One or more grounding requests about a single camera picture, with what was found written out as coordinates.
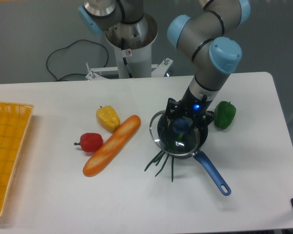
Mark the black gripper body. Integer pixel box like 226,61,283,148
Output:
178,88,212,120

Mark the yellow bell pepper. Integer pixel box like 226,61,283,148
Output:
96,105,120,133

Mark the yellow woven basket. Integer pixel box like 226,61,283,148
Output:
0,101,34,217

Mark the orange baguette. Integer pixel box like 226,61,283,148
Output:
83,115,141,177

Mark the glass lid blue knob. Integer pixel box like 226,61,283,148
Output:
149,110,200,158

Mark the green onion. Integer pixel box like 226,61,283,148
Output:
144,133,186,182

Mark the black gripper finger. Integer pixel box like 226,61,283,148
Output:
192,111,214,131
165,97,183,124

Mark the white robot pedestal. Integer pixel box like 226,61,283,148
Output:
85,12,174,80

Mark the green bell pepper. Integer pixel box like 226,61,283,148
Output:
214,101,236,130

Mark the dark pot blue handle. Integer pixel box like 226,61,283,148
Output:
156,109,232,196

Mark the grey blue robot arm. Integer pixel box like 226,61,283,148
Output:
78,0,251,128

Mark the red bell pepper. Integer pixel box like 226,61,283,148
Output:
74,133,103,153

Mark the black floor cable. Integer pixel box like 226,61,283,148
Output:
46,39,109,81

